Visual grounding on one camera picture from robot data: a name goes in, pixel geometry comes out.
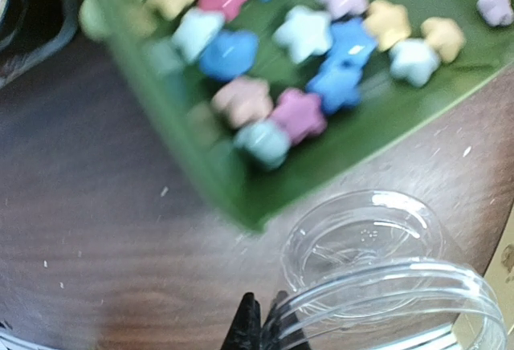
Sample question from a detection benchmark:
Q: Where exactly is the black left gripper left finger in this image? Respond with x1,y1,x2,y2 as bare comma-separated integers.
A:
222,292,261,350

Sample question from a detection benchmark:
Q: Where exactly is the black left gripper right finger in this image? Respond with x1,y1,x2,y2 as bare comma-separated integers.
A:
260,291,312,350

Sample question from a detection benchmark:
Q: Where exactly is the clear plastic jar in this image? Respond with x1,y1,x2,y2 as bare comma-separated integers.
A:
276,190,508,349

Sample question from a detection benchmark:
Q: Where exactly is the green tray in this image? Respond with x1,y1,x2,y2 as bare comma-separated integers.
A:
97,0,513,231

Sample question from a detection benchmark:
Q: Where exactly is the green ball candy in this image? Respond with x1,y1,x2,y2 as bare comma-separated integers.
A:
79,0,111,42

